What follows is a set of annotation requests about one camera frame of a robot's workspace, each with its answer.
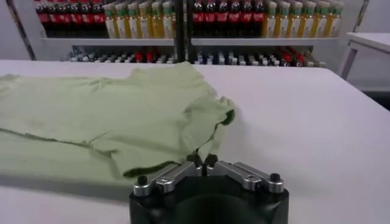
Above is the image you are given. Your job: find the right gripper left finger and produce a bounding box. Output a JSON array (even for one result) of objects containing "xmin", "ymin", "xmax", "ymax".
[{"xmin": 133, "ymin": 153, "xmax": 204, "ymax": 197}]

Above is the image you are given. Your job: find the light green shirt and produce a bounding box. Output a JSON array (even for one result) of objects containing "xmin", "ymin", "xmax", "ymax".
[{"xmin": 0, "ymin": 61, "xmax": 236, "ymax": 186}]

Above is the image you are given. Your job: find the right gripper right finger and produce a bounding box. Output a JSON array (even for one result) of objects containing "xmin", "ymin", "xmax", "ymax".
[{"xmin": 203, "ymin": 153, "xmax": 285, "ymax": 194}]

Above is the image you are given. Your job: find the red cap cola bottle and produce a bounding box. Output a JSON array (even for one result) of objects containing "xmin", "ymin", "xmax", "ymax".
[
  {"xmin": 252, "ymin": 0, "xmax": 265, "ymax": 38},
  {"xmin": 35, "ymin": 0, "xmax": 49, "ymax": 38},
  {"xmin": 82, "ymin": 0, "xmax": 95, "ymax": 38},
  {"xmin": 48, "ymin": 0, "xmax": 61, "ymax": 38},
  {"xmin": 204, "ymin": 0, "xmax": 217, "ymax": 38},
  {"xmin": 58, "ymin": 0, "xmax": 72, "ymax": 38},
  {"xmin": 191, "ymin": 0, "xmax": 205, "ymax": 38},
  {"xmin": 239, "ymin": 0, "xmax": 253, "ymax": 38},
  {"xmin": 227, "ymin": 0, "xmax": 241, "ymax": 38},
  {"xmin": 70, "ymin": 0, "xmax": 83, "ymax": 38},
  {"xmin": 216, "ymin": 0, "xmax": 229, "ymax": 38},
  {"xmin": 93, "ymin": 0, "xmax": 107, "ymax": 38}
]

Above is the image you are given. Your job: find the white metal drinks shelf rack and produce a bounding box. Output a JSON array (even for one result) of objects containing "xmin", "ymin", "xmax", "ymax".
[{"xmin": 182, "ymin": 0, "xmax": 347, "ymax": 68}]

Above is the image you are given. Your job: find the beverage display fridge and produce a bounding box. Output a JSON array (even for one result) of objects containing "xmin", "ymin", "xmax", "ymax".
[{"xmin": 5, "ymin": 0, "xmax": 185, "ymax": 64}]

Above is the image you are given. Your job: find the dark metal frame pole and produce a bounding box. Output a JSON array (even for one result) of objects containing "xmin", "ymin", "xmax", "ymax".
[
  {"xmin": 5, "ymin": 0, "xmax": 37, "ymax": 61},
  {"xmin": 352, "ymin": 0, "xmax": 370, "ymax": 33}
]

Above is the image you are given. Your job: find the green cap yellow juice bottle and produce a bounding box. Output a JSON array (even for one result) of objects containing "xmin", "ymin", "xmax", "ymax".
[
  {"xmin": 275, "ymin": 1, "xmax": 289, "ymax": 39},
  {"xmin": 104, "ymin": 2, "xmax": 117, "ymax": 40},
  {"xmin": 115, "ymin": 2, "xmax": 128, "ymax": 40},
  {"xmin": 288, "ymin": 1, "xmax": 302, "ymax": 39},
  {"xmin": 327, "ymin": 1, "xmax": 342, "ymax": 39},
  {"xmin": 314, "ymin": 1, "xmax": 328, "ymax": 39},
  {"xmin": 127, "ymin": 1, "xmax": 140, "ymax": 40},
  {"xmin": 263, "ymin": 1, "xmax": 277, "ymax": 39},
  {"xmin": 150, "ymin": 1, "xmax": 163, "ymax": 40},
  {"xmin": 301, "ymin": 1, "xmax": 315, "ymax": 39},
  {"xmin": 161, "ymin": 0, "xmax": 175, "ymax": 40},
  {"xmin": 138, "ymin": 1, "xmax": 151, "ymax": 40}
]

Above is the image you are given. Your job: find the white side table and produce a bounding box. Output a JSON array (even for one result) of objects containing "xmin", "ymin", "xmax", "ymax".
[{"xmin": 336, "ymin": 32, "xmax": 390, "ymax": 82}]

